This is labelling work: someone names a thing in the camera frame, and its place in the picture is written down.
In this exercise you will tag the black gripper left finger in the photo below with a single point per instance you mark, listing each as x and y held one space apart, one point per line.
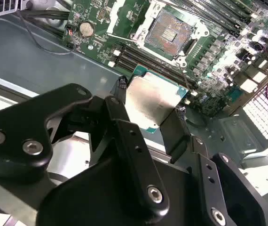
18 117

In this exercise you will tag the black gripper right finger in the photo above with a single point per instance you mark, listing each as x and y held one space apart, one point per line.
176 139

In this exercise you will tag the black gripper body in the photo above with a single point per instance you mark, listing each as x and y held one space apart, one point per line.
89 200

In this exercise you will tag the metal socket cover frame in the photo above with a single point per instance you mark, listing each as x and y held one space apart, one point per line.
114 21

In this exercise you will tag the silver CPU with green edge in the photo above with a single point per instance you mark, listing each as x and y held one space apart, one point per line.
148 101

